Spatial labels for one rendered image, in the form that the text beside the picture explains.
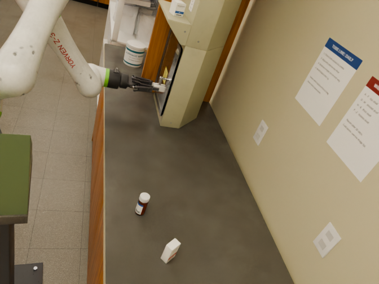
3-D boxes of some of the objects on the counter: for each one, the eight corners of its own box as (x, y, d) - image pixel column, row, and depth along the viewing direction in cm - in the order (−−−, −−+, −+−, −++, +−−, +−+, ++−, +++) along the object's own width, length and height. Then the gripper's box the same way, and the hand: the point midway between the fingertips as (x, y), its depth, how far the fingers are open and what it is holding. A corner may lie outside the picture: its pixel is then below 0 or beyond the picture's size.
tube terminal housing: (190, 102, 211) (235, -22, 168) (201, 132, 186) (258, -5, 143) (153, 96, 202) (190, -37, 159) (159, 125, 178) (206, -21, 135)
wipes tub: (140, 61, 238) (145, 41, 229) (141, 69, 228) (146, 49, 219) (122, 57, 233) (126, 38, 225) (123, 65, 223) (127, 45, 215)
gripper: (121, 81, 154) (168, 89, 162) (120, 66, 165) (164, 75, 173) (118, 94, 158) (164, 102, 167) (118, 79, 169) (161, 87, 177)
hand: (158, 87), depth 169 cm, fingers closed, pressing on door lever
